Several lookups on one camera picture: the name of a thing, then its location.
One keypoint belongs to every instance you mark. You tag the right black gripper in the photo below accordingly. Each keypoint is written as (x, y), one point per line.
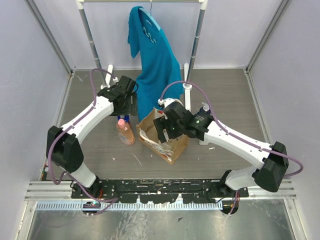
(162, 123)

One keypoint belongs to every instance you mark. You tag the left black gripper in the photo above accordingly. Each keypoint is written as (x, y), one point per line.
(125, 107)

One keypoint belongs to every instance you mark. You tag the blue orange pump bottle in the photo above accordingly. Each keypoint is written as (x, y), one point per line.
(126, 118)

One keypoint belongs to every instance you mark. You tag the white bottle grey cap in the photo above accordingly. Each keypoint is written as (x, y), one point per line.
(204, 142)

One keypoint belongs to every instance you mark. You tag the pink cap peach bottle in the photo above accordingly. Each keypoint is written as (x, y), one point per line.
(125, 132)

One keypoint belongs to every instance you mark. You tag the blue orange spray bottle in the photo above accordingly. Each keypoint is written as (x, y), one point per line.
(205, 108)

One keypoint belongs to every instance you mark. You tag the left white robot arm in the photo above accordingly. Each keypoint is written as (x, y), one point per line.
(63, 146)

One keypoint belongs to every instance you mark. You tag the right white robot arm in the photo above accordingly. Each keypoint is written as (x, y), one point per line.
(269, 163)

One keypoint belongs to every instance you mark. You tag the teal t-shirt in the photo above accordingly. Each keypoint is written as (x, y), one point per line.
(159, 66)

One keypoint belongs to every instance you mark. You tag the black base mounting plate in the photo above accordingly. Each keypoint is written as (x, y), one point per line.
(159, 191)

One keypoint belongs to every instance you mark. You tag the clothes hanger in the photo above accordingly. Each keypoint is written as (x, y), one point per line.
(148, 12)

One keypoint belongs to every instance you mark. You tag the metal clothes rack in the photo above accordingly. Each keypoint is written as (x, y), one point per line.
(188, 67)

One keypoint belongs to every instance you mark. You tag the left aluminium frame post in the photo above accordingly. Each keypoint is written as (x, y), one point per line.
(48, 34)

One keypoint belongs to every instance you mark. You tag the aluminium frame post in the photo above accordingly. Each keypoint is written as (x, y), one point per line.
(48, 34)
(268, 32)

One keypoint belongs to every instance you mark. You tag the aluminium front rail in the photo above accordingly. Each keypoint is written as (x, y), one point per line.
(47, 190)

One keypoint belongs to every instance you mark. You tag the white slotted cable duct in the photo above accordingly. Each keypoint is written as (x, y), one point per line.
(81, 205)

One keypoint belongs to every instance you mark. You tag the right aluminium frame post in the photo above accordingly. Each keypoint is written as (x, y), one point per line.
(268, 32)

